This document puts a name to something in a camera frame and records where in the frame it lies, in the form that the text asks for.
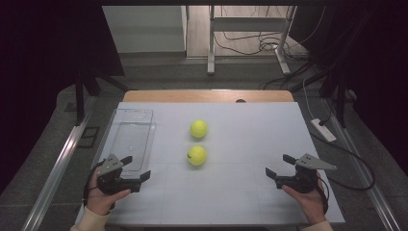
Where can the white power strip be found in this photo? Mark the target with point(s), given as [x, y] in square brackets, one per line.
[324, 130]

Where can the white table mat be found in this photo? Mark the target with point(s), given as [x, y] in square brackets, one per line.
[240, 179]

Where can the yellow tennis ball black mark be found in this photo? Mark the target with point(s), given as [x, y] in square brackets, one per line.
[197, 155]

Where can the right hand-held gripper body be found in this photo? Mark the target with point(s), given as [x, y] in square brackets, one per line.
[301, 179]

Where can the black stand legs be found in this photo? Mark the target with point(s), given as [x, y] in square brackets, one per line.
[79, 99]
[340, 102]

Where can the dark curtain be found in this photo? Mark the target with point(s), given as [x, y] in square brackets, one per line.
[378, 80]
[41, 80]

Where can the dark floor frame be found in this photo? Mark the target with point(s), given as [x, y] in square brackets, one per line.
[89, 137]

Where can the person's left hand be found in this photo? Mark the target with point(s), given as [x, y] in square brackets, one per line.
[101, 200]

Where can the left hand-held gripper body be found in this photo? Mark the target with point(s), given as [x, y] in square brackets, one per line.
[110, 179]

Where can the aluminium floor rail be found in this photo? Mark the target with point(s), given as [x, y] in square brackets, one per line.
[54, 179]
[369, 179]

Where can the white metal stand frame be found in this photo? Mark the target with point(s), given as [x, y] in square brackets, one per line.
[210, 48]

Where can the wooden table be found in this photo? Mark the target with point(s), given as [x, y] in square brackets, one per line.
[208, 96]

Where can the person's right hand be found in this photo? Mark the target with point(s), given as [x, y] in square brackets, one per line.
[308, 202]

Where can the clear plastic container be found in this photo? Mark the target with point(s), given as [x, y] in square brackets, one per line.
[134, 141]

